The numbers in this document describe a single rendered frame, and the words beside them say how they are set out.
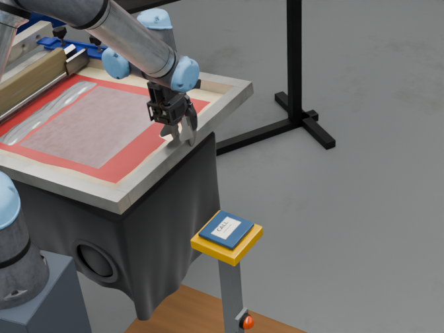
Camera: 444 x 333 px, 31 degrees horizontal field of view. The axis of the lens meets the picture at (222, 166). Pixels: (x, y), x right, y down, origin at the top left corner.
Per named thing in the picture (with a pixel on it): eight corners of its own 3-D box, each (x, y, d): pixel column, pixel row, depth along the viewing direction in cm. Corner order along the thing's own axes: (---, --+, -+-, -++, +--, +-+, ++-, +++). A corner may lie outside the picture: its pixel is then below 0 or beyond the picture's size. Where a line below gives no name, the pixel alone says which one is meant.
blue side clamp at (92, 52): (126, 69, 248) (121, 49, 244) (116, 76, 244) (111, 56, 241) (59, 55, 264) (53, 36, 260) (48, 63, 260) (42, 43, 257)
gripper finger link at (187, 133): (180, 155, 198) (168, 123, 193) (193, 143, 201) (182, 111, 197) (189, 156, 196) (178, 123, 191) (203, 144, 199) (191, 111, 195)
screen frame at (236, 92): (254, 93, 221) (252, 81, 218) (121, 215, 184) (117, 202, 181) (54, 53, 263) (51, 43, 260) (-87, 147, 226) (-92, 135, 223)
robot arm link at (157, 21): (125, 19, 180) (150, 4, 185) (136, 62, 186) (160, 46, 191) (151, 24, 175) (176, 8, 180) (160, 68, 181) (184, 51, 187)
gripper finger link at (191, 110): (183, 130, 198) (172, 100, 194) (187, 127, 199) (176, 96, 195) (197, 131, 195) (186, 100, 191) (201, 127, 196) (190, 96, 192)
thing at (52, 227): (148, 296, 228) (132, 201, 206) (130, 316, 222) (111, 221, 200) (34, 240, 249) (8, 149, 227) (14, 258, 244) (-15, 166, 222)
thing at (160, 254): (226, 240, 254) (218, 131, 228) (139, 335, 226) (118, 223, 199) (219, 236, 256) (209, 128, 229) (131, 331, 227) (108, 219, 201)
